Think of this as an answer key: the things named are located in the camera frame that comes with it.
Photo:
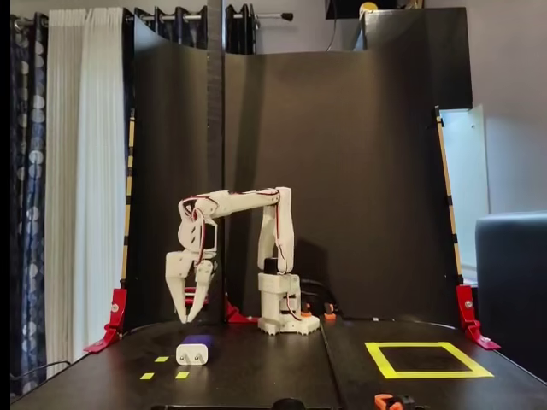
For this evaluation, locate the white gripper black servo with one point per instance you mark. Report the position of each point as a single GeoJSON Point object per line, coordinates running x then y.
{"type": "Point", "coordinates": [177, 268]}

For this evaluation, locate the blue white charger block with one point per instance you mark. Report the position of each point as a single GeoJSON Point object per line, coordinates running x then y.
{"type": "Point", "coordinates": [194, 354]}

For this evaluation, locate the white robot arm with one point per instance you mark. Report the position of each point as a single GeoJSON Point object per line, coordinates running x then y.
{"type": "Point", "coordinates": [273, 239]}

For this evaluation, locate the red screw clamp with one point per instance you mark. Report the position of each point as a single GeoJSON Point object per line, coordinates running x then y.
{"type": "Point", "coordinates": [190, 294]}

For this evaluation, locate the small yellow tape marker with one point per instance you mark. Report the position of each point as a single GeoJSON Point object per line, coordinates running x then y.
{"type": "Point", "coordinates": [161, 359]}
{"type": "Point", "coordinates": [146, 376]}
{"type": "Point", "coordinates": [182, 376]}

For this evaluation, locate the orange black bar clamp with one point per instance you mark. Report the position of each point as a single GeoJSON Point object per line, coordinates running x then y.
{"type": "Point", "coordinates": [305, 314]}
{"type": "Point", "coordinates": [329, 315]}

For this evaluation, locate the white pleated curtain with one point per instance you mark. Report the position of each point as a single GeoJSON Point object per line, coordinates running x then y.
{"type": "Point", "coordinates": [85, 171]}

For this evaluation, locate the dark blue patterned curtain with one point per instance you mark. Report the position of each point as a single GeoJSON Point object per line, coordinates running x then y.
{"type": "Point", "coordinates": [27, 171]}
{"type": "Point", "coordinates": [192, 30]}

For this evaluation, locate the black backdrop board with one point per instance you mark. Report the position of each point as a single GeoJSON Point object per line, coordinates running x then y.
{"type": "Point", "coordinates": [342, 128]}

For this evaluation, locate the orange black spring clamp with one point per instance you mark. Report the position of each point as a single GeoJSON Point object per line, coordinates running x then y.
{"type": "Point", "coordinates": [393, 402]}

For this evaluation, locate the yellow tape square outline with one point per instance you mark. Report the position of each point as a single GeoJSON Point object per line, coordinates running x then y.
{"type": "Point", "coordinates": [427, 375]}

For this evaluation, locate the silver curtain rod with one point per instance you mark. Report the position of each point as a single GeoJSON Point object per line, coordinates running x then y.
{"type": "Point", "coordinates": [269, 17]}

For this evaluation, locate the white cabinet door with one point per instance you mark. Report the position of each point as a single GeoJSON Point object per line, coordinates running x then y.
{"type": "Point", "coordinates": [468, 192]}

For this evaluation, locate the dark leather armchair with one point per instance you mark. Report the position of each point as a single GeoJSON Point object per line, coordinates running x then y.
{"type": "Point", "coordinates": [513, 290]}

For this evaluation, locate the yellow ball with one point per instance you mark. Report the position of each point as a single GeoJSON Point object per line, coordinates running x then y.
{"type": "Point", "coordinates": [368, 8]}

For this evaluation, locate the black cabinet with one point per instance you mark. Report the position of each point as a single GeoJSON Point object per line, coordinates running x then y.
{"type": "Point", "coordinates": [427, 34]}

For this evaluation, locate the red post base bracket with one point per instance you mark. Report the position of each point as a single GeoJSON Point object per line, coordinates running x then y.
{"type": "Point", "coordinates": [235, 314]}

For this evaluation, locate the red corner bracket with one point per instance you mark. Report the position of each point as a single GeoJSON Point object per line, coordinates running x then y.
{"type": "Point", "coordinates": [115, 316]}
{"type": "Point", "coordinates": [468, 312]}

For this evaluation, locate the black wall box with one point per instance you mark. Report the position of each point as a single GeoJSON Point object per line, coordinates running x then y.
{"type": "Point", "coordinates": [342, 8]}

